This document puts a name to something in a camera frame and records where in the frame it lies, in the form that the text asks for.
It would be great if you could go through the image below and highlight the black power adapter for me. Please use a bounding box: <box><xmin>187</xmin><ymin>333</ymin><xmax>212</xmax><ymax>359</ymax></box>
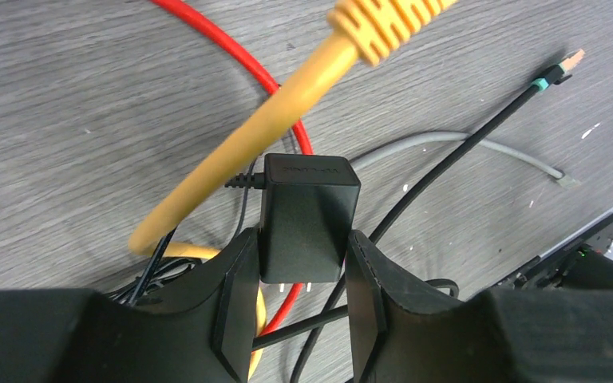
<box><xmin>105</xmin><ymin>153</ymin><xmax>362</xmax><ymax>308</ymax></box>

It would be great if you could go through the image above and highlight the yellow ethernet cable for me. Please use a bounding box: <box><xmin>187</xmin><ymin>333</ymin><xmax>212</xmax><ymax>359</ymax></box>
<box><xmin>127</xmin><ymin>0</ymin><xmax>461</xmax><ymax>379</ymax></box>

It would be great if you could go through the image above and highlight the long black ethernet cable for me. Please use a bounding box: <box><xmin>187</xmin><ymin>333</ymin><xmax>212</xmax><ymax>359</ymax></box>
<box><xmin>251</xmin><ymin>48</ymin><xmax>587</xmax><ymax>383</ymax></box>

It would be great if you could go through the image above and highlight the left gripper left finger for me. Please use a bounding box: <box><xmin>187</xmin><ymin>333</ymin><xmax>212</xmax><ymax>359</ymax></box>
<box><xmin>0</xmin><ymin>228</ymin><xmax>259</xmax><ymax>382</ymax></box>

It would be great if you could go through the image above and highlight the grey ethernet cable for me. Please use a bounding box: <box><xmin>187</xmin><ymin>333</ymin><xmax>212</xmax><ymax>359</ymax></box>
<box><xmin>350</xmin><ymin>131</ymin><xmax>583</xmax><ymax>190</ymax></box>

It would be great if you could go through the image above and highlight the red ethernet cable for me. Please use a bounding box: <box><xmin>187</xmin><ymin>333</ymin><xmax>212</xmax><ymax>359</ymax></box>
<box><xmin>150</xmin><ymin>0</ymin><xmax>315</xmax><ymax>338</ymax></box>

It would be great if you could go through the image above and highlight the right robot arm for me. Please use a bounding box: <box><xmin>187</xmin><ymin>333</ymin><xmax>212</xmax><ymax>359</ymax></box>
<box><xmin>495</xmin><ymin>213</ymin><xmax>613</xmax><ymax>290</ymax></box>

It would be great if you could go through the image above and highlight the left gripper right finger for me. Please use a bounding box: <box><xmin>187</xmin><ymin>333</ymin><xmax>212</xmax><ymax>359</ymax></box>
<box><xmin>345</xmin><ymin>231</ymin><xmax>613</xmax><ymax>382</ymax></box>

